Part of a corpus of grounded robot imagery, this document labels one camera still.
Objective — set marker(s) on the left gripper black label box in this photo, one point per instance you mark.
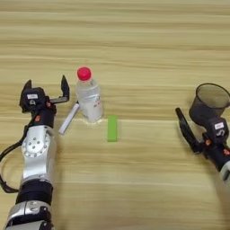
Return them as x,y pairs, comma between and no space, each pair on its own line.
32,99

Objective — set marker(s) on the green rectangular block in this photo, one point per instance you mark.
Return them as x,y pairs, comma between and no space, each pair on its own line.
112,128

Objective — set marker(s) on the black mesh pen cup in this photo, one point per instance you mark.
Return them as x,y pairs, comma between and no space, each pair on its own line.
209,99

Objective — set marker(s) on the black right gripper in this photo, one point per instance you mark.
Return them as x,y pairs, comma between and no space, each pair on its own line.
218,149

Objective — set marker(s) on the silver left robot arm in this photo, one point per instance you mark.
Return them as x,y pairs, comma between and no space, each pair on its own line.
37,155

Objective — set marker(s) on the white marker with black cap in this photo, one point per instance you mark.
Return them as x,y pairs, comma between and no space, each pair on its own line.
68,119

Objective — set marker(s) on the clear water bottle red cap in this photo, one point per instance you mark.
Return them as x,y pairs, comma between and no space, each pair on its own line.
89,101

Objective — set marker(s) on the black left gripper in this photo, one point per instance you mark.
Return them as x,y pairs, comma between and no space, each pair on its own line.
45,118

